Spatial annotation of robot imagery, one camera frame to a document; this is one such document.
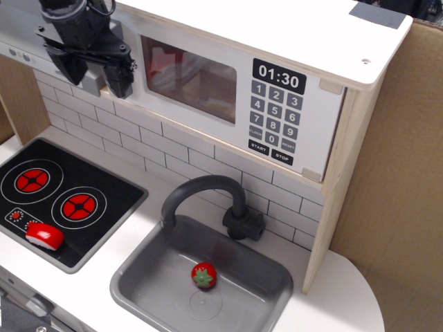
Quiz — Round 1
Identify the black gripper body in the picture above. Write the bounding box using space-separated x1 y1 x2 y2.
36 1 116 67

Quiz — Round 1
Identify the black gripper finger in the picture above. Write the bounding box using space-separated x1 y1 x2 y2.
103 64 134 99
46 48 87 85

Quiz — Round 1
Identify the grey microwave door handle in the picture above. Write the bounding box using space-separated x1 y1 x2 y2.
103 19 134 100

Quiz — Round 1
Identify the white microwave door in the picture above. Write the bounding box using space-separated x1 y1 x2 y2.
114 5 346 182

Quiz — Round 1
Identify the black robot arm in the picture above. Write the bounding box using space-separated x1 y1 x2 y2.
35 1 136 99

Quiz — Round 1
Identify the white wooden toy microwave cabinet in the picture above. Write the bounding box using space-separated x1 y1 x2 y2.
89 0 414 295

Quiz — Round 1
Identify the red orange toy food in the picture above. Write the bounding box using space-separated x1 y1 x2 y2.
147 46 199 91

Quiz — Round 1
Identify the grey toy range hood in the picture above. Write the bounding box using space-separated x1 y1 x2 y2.
0 0 107 98

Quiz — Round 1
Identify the black toy stovetop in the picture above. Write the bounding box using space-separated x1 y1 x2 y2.
1 138 148 274

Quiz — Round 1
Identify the red white toy sushi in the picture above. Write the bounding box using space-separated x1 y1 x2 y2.
25 222 64 251

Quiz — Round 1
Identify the dark grey toy faucet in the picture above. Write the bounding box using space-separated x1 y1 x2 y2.
160 175 266 241

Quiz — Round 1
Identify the grey toy sink basin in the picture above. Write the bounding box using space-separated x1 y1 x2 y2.
110 216 293 331

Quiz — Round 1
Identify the red toy strawberry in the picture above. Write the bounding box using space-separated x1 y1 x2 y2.
191 262 217 289

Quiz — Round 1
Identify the grey tape patch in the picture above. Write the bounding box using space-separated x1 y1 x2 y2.
349 1 406 29

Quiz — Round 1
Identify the brown cardboard panel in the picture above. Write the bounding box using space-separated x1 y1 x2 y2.
331 20 442 331

